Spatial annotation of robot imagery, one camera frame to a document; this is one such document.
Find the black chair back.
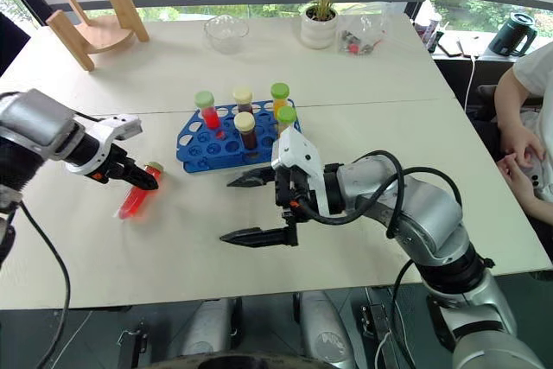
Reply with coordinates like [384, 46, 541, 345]
[0, 11, 29, 79]

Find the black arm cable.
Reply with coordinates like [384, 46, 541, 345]
[16, 200, 73, 369]
[296, 150, 464, 240]

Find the dark bottle on sill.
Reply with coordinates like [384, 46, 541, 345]
[424, 13, 442, 53]

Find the black table bracket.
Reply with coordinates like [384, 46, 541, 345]
[115, 320, 150, 369]
[359, 298, 408, 369]

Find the brown tube cream cap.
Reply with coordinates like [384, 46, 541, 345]
[232, 111, 260, 151]
[232, 86, 256, 117]

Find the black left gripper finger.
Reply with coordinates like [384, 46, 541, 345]
[123, 160, 161, 191]
[112, 146, 140, 170]

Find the green plant in white pot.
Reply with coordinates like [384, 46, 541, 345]
[293, 0, 366, 51]

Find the dark rounded robot torso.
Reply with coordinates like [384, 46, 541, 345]
[145, 353, 332, 369]

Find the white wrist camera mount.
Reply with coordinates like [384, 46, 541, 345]
[270, 127, 332, 217]
[64, 114, 144, 176]

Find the clear glass bowl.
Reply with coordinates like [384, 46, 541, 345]
[203, 14, 251, 56]

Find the orange tube green cap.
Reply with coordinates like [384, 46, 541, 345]
[270, 82, 291, 116]
[276, 105, 299, 139]

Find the wooden curved stand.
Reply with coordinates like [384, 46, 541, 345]
[45, 0, 151, 73]

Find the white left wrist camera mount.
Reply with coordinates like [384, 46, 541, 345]
[64, 114, 144, 176]

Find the person's bare hand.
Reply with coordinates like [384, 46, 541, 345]
[500, 125, 547, 170]
[496, 156, 542, 200]

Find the clear plastic bag with parts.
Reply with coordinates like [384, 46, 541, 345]
[336, 1, 392, 57]

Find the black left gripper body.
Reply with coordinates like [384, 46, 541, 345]
[86, 147, 129, 185]

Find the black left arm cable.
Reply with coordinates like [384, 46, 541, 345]
[16, 200, 73, 369]

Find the red liquid test tube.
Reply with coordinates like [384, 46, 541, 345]
[113, 162, 166, 221]

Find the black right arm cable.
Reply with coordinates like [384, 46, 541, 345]
[296, 150, 464, 240]

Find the silver robot leg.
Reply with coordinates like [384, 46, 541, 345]
[180, 296, 244, 358]
[296, 290, 360, 364]

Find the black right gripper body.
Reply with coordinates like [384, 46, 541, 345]
[274, 167, 314, 225]

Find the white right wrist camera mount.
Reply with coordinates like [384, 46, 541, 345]
[270, 127, 332, 217]

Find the blue test tube rack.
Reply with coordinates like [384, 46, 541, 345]
[175, 98, 302, 176]

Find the dark green jug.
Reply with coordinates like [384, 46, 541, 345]
[487, 11, 539, 58]

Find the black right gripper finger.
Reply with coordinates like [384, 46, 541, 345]
[226, 168, 278, 190]
[219, 214, 301, 250]

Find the red tube green cap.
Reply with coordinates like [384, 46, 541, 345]
[194, 90, 226, 140]

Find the white charging cable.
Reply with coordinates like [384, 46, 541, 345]
[463, 53, 480, 111]

